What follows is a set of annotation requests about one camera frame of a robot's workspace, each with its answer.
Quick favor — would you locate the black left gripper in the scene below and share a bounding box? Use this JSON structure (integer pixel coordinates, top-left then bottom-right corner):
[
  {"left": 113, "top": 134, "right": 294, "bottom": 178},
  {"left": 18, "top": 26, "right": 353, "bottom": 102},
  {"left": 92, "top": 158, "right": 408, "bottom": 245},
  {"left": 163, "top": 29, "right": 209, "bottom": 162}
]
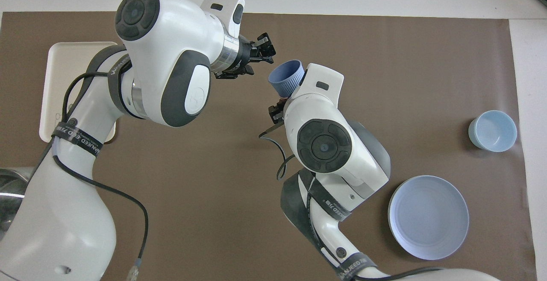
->
[{"left": 214, "top": 32, "right": 287, "bottom": 124}]

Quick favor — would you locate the blue ribbed cup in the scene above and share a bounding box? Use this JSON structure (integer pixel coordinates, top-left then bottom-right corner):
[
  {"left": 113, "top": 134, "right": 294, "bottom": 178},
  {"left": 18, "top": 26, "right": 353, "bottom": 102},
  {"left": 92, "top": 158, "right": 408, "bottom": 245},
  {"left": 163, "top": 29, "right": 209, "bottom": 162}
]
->
[{"left": 268, "top": 60, "right": 306, "bottom": 97}]

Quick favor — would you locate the cream tray with rabbit print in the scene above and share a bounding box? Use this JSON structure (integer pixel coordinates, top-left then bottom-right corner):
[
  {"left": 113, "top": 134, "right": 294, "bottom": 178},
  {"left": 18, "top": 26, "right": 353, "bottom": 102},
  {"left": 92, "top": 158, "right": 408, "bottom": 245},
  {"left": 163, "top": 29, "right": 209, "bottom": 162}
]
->
[{"left": 39, "top": 42, "right": 118, "bottom": 143}]

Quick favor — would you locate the brown table mat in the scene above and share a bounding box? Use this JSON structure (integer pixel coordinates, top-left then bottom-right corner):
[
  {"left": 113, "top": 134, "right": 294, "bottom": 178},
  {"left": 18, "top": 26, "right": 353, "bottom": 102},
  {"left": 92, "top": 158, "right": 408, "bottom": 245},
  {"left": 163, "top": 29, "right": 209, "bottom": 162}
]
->
[{"left": 0, "top": 11, "right": 537, "bottom": 281}]

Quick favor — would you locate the blue round plate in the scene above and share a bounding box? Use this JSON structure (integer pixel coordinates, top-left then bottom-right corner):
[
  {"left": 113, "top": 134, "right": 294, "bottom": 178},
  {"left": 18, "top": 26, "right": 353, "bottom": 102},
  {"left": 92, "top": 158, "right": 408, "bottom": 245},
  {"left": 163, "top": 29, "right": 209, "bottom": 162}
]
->
[{"left": 388, "top": 176, "right": 470, "bottom": 261}]

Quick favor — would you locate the light blue bowl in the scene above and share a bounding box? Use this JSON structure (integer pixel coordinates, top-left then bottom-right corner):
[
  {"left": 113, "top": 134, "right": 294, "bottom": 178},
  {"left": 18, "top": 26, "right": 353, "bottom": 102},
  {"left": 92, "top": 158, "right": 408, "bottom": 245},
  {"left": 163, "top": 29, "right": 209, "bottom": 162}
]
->
[{"left": 468, "top": 110, "right": 518, "bottom": 152}]

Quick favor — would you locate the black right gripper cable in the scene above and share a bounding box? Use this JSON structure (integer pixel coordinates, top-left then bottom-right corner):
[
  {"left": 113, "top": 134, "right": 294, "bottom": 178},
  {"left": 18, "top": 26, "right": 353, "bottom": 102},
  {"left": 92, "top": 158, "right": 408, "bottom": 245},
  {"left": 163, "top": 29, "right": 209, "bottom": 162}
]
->
[{"left": 259, "top": 121, "right": 296, "bottom": 181}]

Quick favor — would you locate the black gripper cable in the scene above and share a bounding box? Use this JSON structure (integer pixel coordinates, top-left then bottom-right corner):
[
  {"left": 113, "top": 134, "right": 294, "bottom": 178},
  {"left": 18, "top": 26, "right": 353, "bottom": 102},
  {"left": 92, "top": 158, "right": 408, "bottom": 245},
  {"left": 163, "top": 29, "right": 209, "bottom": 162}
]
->
[
  {"left": 50, "top": 71, "right": 150, "bottom": 280},
  {"left": 259, "top": 121, "right": 296, "bottom": 181}
]

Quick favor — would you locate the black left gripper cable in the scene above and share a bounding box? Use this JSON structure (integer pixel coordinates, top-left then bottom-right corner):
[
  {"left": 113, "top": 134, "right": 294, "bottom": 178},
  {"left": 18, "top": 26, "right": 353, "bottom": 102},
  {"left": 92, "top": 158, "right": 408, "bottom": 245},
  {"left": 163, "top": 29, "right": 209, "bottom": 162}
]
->
[{"left": 50, "top": 71, "right": 150, "bottom": 280}]

